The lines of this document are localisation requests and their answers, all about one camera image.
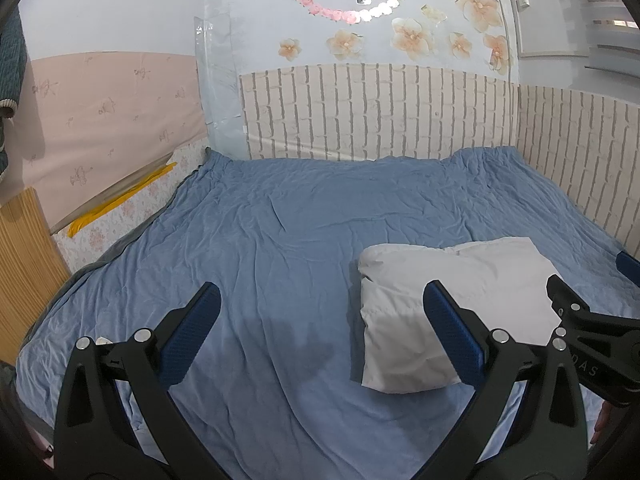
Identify brick pattern wall panel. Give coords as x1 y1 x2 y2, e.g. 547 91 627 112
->
239 62 640 256

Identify blue bed sheet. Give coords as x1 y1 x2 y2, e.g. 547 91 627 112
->
15 146 640 480

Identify pink padded wall panel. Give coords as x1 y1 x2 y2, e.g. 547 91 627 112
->
20 51 210 235

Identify window blind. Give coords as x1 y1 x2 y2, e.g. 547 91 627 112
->
570 0 640 73

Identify yellow strap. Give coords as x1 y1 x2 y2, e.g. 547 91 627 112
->
67 162 178 238

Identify white pillow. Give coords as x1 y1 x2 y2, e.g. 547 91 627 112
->
357 236 566 393

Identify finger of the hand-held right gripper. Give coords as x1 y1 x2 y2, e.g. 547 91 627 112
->
616 251 640 277
546 274 640 345

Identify paper flower wall stickers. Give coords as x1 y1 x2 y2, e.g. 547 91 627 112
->
277 0 511 76

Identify wooden board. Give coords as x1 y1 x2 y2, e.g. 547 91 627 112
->
0 187 72 367

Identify clear plastic sheet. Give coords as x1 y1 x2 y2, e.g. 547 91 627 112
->
193 2 247 161

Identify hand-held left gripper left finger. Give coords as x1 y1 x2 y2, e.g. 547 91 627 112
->
52 281 236 480

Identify green knitted cloth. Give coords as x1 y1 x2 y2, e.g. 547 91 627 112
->
0 10 27 181

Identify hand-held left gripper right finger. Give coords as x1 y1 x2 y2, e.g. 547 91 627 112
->
422 280 593 480

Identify person's right hand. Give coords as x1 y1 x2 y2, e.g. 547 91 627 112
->
590 401 620 447

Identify floral mattress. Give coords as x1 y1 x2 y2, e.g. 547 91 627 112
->
54 147 211 278

